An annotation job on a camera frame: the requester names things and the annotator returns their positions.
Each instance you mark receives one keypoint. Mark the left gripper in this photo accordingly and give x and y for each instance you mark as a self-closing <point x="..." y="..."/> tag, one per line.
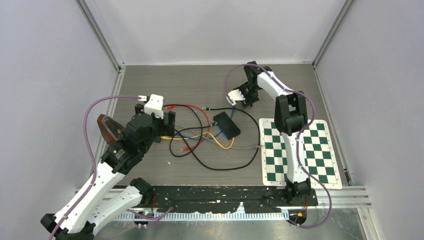
<point x="167" y="129"/>

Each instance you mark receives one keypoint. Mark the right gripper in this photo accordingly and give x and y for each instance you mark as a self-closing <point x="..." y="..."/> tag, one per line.
<point x="249" y="100"/>

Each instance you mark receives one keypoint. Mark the black switch with blue ports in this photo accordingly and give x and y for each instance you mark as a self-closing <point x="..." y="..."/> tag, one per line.
<point x="226" y="125"/>

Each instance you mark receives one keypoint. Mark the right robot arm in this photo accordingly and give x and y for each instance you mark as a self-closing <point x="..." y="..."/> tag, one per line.
<point x="290" y="119"/>

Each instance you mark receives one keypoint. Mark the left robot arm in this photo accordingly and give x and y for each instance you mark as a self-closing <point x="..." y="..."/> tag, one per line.
<point x="84" y="216"/>

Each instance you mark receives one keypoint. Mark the brown object at left edge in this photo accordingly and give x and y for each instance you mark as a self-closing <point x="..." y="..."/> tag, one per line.
<point x="110" y="129"/>

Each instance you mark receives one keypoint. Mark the green white chessboard mat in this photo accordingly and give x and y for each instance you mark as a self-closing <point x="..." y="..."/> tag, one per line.
<point x="320" y="158"/>

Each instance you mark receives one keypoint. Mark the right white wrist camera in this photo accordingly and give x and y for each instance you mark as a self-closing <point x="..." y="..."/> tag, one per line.
<point x="235" y="96"/>

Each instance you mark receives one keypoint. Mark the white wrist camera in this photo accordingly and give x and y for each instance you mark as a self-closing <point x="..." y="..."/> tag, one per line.
<point x="153" y="104"/>
<point x="235" y="96"/>

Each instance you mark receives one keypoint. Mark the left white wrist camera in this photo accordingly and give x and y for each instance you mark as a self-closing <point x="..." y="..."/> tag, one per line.
<point x="153" y="104"/>

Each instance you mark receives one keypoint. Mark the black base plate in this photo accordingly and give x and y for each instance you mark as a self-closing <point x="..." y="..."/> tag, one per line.
<point x="222" y="199"/>

